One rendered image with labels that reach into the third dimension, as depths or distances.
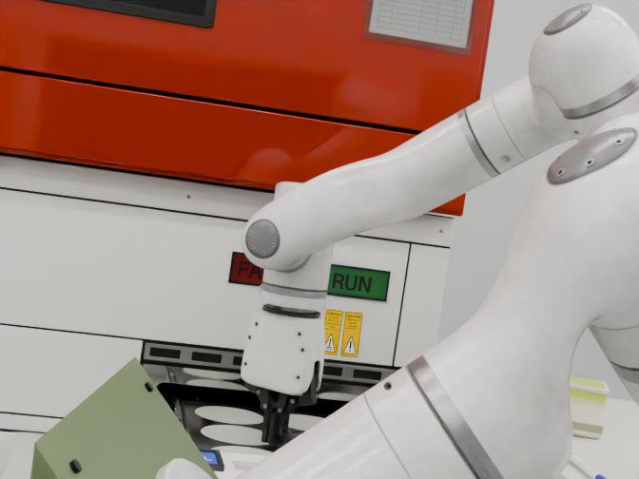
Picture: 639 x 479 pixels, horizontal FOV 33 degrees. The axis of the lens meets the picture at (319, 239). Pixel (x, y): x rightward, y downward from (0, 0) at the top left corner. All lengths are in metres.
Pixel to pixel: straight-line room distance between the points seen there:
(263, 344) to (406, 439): 0.68
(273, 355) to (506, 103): 0.43
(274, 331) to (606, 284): 0.73
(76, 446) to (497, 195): 2.70
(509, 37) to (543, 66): 2.22
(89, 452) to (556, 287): 0.30
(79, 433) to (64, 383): 0.96
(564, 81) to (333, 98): 0.57
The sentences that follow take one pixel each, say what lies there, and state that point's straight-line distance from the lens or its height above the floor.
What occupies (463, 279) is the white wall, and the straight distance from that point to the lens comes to 3.26.
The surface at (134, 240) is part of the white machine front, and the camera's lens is 1.60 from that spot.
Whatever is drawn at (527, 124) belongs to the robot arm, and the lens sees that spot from 1.23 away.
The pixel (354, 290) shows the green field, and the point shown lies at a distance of 1.64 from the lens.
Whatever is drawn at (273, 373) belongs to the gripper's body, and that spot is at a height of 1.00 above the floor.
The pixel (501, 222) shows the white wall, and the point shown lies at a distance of 3.29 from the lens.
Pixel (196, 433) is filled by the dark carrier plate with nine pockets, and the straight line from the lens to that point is 1.41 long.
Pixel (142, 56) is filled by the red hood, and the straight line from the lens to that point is 1.55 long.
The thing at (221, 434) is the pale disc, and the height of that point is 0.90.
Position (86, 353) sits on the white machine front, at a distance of 1.62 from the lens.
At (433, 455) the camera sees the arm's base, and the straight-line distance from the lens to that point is 0.70.
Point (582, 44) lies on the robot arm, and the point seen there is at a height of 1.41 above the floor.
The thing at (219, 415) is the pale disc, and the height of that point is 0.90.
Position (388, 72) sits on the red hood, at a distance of 1.59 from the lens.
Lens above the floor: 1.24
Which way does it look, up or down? 3 degrees down
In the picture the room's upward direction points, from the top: 8 degrees clockwise
